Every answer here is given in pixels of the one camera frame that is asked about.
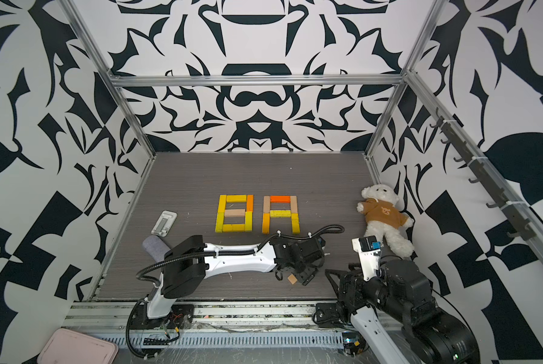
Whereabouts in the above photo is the yellow block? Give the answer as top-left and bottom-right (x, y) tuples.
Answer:
(291, 213), (300, 235)
(218, 195), (227, 214)
(244, 211), (253, 232)
(269, 210), (292, 218)
(215, 212), (224, 233)
(226, 195), (248, 203)
(222, 224), (246, 233)

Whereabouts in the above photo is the natural wood block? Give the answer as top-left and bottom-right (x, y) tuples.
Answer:
(288, 275), (298, 285)
(224, 209), (246, 218)
(290, 196), (299, 215)
(263, 196), (271, 214)

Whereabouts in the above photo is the orange block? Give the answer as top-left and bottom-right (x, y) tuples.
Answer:
(246, 195), (254, 212)
(270, 196), (291, 203)

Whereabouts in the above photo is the yellow block top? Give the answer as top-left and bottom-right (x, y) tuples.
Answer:
(226, 195), (248, 203)

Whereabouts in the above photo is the natural wood block bottom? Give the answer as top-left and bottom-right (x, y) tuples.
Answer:
(288, 275), (298, 285)

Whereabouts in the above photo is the orange-yellow block bottom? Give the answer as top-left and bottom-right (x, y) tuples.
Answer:
(262, 212), (271, 234)

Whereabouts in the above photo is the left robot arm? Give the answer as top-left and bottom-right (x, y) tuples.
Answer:
(136, 224), (345, 320)

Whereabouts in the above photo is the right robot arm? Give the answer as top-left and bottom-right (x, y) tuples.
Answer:
(317, 259), (481, 363)

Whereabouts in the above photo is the green circuit board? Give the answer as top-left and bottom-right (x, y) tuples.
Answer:
(341, 332), (368, 357)

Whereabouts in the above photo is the white teddy bear brown shirt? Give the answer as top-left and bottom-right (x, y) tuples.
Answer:
(357, 184), (415, 259)

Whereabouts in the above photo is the clear plastic package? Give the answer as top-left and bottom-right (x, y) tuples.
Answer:
(151, 210), (177, 238)

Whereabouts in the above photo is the pink tray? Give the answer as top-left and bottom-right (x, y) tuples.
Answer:
(37, 329), (119, 364)

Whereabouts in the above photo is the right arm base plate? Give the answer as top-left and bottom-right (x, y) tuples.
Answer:
(312, 302), (350, 329)

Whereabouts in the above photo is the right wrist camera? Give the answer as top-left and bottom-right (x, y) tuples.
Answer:
(352, 235), (381, 281)

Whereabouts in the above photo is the white cable duct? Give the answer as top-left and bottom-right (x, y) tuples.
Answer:
(130, 332), (345, 350)

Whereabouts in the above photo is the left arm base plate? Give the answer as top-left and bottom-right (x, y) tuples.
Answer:
(126, 303), (195, 330)

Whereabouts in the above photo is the wall hook rail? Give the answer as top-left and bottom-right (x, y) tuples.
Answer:
(433, 115), (537, 241)

